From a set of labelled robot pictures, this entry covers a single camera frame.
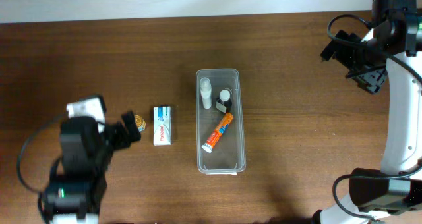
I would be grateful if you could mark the dark bottle white cap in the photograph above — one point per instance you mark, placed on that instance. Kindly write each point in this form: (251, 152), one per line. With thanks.
(224, 102)

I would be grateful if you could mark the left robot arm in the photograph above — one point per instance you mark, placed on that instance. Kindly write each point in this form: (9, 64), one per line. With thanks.
(77, 181)

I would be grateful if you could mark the white Panadol box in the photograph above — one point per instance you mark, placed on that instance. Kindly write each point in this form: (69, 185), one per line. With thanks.
(162, 126)

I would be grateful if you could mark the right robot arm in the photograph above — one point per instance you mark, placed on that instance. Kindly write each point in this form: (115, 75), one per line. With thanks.
(395, 188)

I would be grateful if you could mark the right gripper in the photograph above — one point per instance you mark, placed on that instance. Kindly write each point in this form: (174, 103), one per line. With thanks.
(357, 61)

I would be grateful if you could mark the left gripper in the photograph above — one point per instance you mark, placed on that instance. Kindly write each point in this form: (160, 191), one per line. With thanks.
(117, 135)

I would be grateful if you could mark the orange tablet tube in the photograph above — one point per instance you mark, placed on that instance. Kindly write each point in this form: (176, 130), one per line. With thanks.
(217, 133)

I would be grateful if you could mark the white spray bottle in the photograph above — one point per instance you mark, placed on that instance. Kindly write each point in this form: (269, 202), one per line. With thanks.
(206, 92)

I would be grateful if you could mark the small gold lid jar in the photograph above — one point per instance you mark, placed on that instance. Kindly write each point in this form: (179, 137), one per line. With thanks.
(140, 123)

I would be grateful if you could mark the clear plastic container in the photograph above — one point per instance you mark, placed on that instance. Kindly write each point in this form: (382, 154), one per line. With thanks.
(228, 156)

